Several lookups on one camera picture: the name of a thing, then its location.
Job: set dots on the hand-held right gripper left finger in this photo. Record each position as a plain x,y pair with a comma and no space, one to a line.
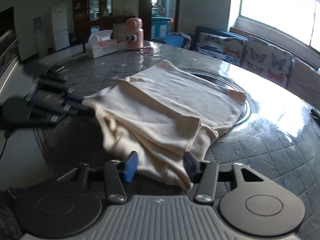
130,168

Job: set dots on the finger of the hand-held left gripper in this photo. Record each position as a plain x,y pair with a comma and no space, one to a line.
75,99
82,108

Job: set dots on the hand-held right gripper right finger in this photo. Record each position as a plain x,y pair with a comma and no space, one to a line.
190,167

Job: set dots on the cream garment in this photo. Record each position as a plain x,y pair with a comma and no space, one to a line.
170,105

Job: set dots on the white tissue pack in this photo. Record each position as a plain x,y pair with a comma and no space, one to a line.
101,47

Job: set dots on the white refrigerator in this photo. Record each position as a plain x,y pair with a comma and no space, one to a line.
60,27

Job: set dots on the pink cartoon face bottle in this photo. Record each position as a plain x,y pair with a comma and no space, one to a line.
134,36

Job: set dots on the round black table cooktop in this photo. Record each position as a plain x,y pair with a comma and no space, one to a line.
215,80

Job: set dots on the dark wooden display cabinet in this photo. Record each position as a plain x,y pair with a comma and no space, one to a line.
82,7

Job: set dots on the blue blanket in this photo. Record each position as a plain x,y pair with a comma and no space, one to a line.
170,40

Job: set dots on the blue storage cart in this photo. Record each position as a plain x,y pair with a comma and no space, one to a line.
161,27

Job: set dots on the wide butterfly print cushion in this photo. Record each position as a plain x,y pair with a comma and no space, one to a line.
222,47

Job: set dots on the square butterfly print cushion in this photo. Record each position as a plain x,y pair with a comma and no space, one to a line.
267,60

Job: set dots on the dark blue sofa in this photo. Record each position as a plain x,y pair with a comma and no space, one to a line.
200,30

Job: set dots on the plain grey cushion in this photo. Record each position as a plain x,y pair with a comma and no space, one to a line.
305,77

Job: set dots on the window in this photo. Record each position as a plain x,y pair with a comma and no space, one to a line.
275,2

